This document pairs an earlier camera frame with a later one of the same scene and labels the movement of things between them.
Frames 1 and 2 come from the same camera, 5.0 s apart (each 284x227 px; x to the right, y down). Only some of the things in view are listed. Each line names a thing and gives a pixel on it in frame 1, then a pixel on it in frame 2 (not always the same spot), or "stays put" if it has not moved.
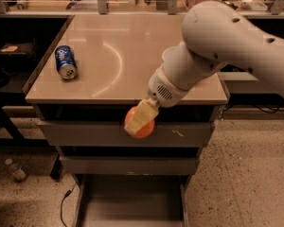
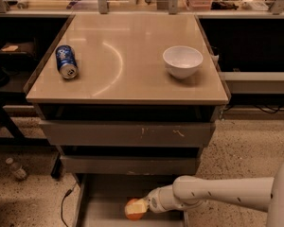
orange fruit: (145, 131) -> (134, 216)
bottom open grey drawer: (132, 200) stays put
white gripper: (166, 89) -> (153, 200)
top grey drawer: (58, 133) stays put
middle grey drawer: (92, 165) stays put
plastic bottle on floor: (15, 170) stays put
